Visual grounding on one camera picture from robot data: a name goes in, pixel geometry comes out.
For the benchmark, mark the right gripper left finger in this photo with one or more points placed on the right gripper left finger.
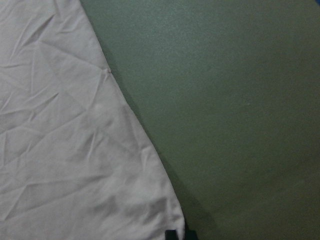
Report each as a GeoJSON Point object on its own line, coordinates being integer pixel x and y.
{"type": "Point", "coordinates": [171, 235]}

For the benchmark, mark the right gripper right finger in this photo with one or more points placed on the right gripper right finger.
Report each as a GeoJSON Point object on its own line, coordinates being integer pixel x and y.
{"type": "Point", "coordinates": [191, 235]}

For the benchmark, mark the pink Snoopy t-shirt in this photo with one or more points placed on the pink Snoopy t-shirt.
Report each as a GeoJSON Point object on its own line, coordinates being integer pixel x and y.
{"type": "Point", "coordinates": [75, 162]}

